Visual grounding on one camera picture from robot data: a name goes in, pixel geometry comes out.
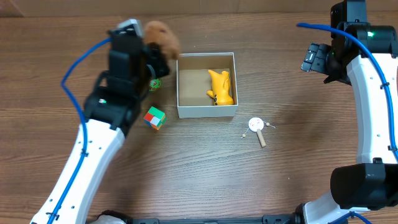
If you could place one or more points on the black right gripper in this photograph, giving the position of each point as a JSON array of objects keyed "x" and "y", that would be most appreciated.
[{"x": 315, "y": 58}]

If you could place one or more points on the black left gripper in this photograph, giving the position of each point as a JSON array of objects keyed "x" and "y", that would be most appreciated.
[{"x": 157, "y": 62}]

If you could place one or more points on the brown plush capybara toy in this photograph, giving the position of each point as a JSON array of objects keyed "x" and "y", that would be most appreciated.
[{"x": 156, "y": 32}]

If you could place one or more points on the colourful two-by-two puzzle cube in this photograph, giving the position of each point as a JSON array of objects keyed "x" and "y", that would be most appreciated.
[{"x": 155, "y": 118}]

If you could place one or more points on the yellow rubber toy animal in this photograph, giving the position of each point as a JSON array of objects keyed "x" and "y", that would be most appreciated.
[{"x": 220, "y": 87}]

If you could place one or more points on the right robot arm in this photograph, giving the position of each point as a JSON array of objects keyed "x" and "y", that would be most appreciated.
[{"x": 364, "y": 57}]

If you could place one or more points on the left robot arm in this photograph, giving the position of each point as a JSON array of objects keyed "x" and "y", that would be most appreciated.
[{"x": 106, "y": 117}]

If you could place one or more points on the green patterned ball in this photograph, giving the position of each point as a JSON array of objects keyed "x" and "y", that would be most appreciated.
[{"x": 155, "y": 84}]

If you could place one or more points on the white cardboard box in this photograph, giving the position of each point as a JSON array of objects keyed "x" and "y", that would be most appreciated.
[{"x": 193, "y": 82}]

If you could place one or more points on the small wooden rattle drum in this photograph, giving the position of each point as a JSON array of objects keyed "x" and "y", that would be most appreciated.
[{"x": 256, "y": 125}]

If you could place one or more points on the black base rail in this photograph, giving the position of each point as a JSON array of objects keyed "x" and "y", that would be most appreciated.
[{"x": 113, "y": 217}]

